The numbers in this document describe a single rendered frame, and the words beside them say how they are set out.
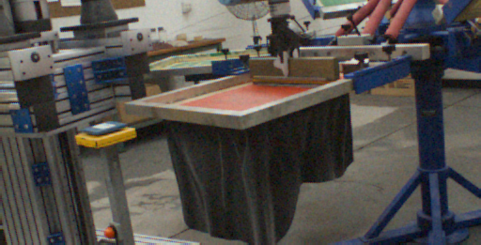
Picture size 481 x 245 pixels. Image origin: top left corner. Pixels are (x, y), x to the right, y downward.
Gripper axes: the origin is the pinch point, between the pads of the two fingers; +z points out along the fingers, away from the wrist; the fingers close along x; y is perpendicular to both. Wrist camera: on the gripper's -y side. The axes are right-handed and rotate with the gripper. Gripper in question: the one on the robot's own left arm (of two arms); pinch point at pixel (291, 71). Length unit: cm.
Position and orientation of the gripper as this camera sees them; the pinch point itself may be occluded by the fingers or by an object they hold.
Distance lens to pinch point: 194.0
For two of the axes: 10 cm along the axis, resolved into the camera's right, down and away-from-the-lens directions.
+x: -7.2, 2.4, -6.5
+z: 1.3, 9.7, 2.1
